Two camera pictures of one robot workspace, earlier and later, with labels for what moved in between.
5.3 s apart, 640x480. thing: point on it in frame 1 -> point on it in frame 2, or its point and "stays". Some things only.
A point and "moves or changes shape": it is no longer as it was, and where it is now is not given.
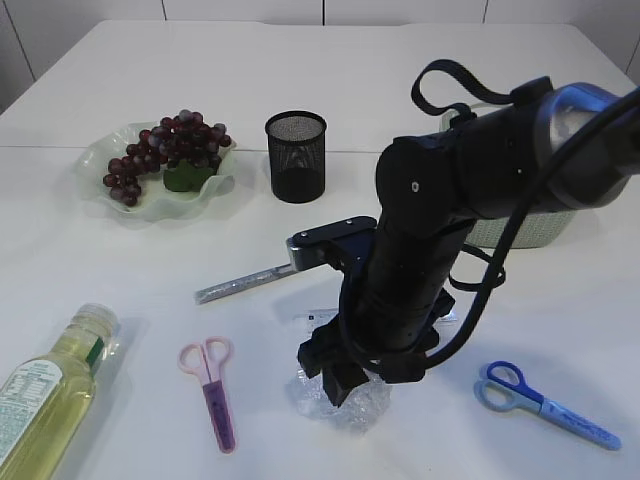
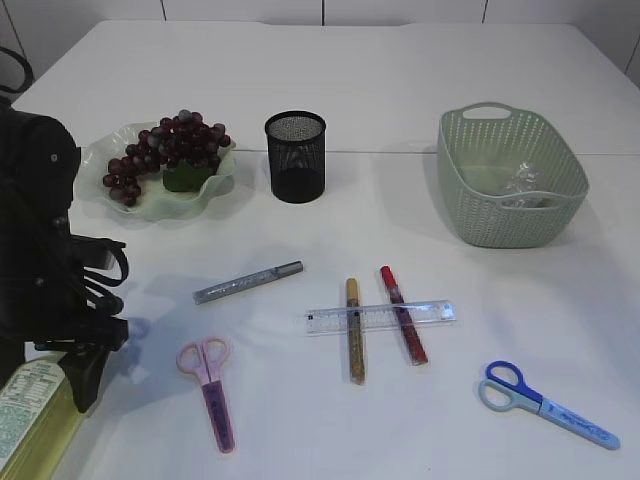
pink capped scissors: [207, 359] stays
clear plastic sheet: [359, 410] moves or changes shape
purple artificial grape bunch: [190, 149] stays
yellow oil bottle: [45, 402] stays
